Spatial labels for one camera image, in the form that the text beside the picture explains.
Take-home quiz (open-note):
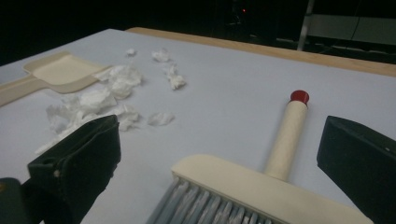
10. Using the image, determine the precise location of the cream brush with red cap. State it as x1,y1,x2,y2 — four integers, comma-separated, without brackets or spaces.
145,90,375,224

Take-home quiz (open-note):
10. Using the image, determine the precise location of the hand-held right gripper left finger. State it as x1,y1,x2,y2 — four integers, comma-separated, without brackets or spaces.
21,114,121,224

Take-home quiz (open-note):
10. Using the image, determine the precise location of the grey panel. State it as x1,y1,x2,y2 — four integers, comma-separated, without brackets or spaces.
307,13,396,47

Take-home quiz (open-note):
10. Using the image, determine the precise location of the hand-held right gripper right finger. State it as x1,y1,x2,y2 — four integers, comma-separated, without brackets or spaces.
317,115,396,224

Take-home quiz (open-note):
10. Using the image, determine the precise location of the pile of white paper scraps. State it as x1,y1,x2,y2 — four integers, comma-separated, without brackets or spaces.
34,48,188,157

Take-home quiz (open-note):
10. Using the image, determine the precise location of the cream plastic dustpan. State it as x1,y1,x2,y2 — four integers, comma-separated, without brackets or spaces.
0,50,113,108

